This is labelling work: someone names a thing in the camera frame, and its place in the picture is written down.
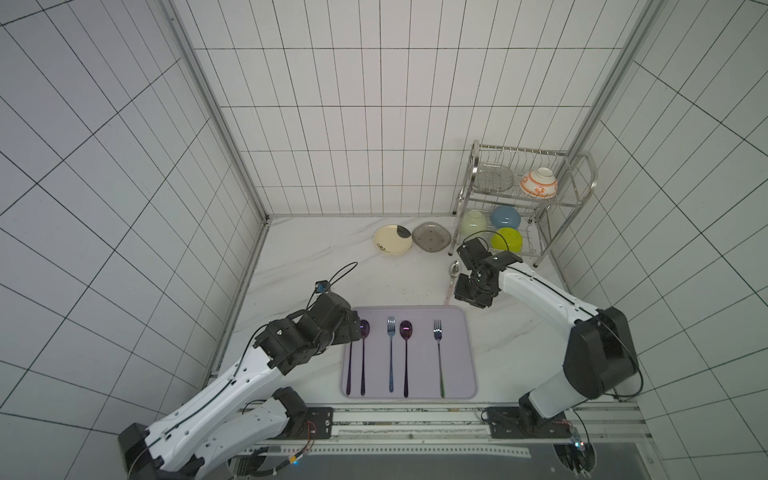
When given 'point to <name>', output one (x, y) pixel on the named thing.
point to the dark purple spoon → (405, 331)
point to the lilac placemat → (410, 352)
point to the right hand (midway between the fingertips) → (450, 298)
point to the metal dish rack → (516, 199)
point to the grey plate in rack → (493, 178)
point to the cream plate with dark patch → (393, 239)
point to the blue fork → (391, 328)
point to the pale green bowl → (472, 222)
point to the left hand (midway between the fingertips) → (337, 330)
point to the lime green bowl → (512, 237)
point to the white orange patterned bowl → (540, 183)
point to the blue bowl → (505, 216)
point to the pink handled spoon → (454, 268)
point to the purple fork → (348, 381)
